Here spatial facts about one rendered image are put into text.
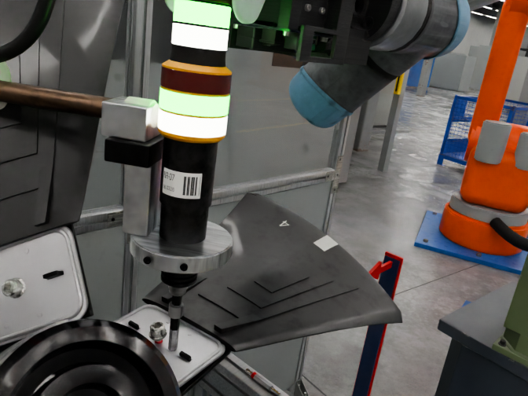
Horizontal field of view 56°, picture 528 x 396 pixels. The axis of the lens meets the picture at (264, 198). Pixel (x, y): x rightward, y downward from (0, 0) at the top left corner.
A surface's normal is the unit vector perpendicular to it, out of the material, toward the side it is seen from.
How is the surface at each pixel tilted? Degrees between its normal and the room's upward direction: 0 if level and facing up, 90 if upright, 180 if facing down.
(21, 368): 63
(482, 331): 0
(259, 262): 9
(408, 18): 106
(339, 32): 90
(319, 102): 113
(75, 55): 50
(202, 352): 3
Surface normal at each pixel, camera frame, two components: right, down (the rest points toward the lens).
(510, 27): -0.41, 0.34
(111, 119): -0.14, 0.30
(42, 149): 0.02, -0.28
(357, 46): 0.72, 0.32
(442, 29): 0.65, 0.57
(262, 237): 0.20, -0.84
